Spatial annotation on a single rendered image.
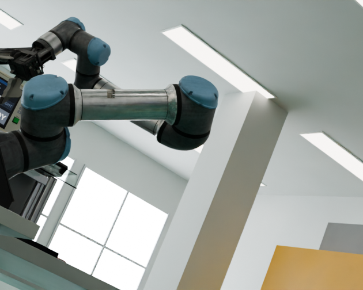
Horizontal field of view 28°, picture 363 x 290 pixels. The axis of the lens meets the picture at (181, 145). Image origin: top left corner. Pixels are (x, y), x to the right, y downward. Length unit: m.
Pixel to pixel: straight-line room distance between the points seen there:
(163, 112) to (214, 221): 4.63
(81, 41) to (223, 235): 4.61
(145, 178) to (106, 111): 8.50
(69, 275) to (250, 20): 3.72
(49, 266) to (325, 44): 3.78
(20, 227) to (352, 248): 4.62
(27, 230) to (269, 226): 7.90
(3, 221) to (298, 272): 4.51
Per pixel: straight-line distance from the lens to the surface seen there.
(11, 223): 1.83
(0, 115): 2.80
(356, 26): 5.43
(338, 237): 6.36
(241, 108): 6.94
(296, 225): 9.27
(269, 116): 7.00
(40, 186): 2.92
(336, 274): 5.84
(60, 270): 2.47
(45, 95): 1.87
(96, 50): 2.17
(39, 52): 2.17
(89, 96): 1.93
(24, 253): 2.41
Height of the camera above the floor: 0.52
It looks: 17 degrees up
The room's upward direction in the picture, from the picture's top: 23 degrees clockwise
